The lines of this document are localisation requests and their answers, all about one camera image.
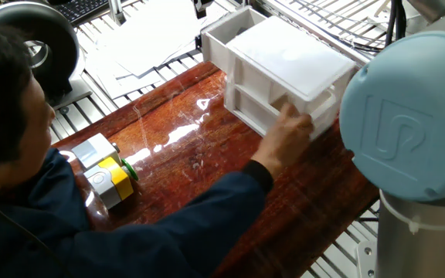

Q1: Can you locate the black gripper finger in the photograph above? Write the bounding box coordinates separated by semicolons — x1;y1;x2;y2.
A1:
193;0;216;20

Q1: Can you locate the white drawer with black handle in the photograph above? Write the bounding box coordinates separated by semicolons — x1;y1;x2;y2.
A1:
194;5;269;76

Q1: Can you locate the white plastic drawer cabinet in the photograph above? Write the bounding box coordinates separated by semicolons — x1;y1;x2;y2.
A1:
224;15;358;141

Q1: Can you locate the right forearm in dark sleeve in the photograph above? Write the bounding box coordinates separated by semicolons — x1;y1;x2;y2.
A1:
141;159;276;271

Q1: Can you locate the person's right hand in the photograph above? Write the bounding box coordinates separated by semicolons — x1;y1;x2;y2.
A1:
250;102;315;181

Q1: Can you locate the white paper sheet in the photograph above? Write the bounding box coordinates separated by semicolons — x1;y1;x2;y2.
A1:
94;0;228;78
84;49;166;100

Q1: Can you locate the black keyboard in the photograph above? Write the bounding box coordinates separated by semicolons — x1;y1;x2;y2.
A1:
54;0;131;26

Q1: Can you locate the white grey push-button box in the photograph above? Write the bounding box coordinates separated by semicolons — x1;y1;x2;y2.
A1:
70;133;122;171

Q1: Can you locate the silver mounting plate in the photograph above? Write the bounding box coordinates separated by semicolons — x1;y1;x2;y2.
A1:
366;0;409;36

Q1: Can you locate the yellow box with green button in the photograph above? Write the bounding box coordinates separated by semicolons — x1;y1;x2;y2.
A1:
83;156;140;211

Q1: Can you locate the glossy wood grain table mat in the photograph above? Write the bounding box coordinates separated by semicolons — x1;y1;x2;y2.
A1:
50;61;381;278

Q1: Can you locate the person in dark blue jacket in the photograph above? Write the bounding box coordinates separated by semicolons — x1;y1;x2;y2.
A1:
0;22;270;278

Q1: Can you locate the aluminium post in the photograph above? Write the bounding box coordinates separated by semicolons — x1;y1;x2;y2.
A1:
107;0;127;26

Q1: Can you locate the white wire mesh rack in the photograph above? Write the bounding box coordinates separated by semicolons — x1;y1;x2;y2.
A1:
276;0;394;48

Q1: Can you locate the black ring-shaped device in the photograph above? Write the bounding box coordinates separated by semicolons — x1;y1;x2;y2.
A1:
0;1;94;111

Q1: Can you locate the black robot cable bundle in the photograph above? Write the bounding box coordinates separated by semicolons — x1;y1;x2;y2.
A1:
383;0;408;48

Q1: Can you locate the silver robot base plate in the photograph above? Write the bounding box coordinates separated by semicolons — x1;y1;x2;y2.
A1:
355;241;379;278

